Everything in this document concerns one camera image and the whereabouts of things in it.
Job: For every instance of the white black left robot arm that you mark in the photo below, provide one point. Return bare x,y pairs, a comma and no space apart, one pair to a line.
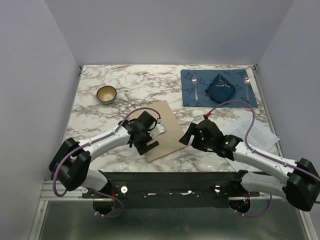
71,164

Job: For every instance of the beige ceramic bowl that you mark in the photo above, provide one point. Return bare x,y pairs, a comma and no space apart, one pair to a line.
106,94

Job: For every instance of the blue cloth placemat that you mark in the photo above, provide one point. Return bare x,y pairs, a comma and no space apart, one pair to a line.
204,78

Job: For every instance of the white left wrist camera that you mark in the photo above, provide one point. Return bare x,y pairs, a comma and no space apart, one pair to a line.
158,130

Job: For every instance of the silver spoon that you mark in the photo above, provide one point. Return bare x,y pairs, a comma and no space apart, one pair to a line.
246,82

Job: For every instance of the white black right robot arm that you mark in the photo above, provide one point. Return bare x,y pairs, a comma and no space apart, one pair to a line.
296,181

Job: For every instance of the dark blue ceramic dish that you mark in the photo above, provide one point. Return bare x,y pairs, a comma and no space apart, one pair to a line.
220,89

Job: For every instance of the beige paper folder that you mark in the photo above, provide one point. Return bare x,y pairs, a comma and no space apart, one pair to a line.
168,141

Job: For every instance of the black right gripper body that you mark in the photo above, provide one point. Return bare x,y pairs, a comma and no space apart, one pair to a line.
198,141

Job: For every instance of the silver fork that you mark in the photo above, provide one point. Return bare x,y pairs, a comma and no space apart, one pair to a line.
194,82

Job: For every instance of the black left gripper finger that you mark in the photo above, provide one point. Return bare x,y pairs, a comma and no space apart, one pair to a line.
143,149
153,144

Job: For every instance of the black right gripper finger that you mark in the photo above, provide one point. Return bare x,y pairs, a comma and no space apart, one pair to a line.
192,129
185,139

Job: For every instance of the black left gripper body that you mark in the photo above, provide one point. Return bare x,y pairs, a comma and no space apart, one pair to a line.
145,138

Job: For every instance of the printed white paper sheet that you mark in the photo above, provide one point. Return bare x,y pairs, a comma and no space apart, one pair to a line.
259,136

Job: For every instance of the black mounting base rail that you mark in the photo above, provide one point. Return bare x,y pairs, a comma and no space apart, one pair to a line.
159,190

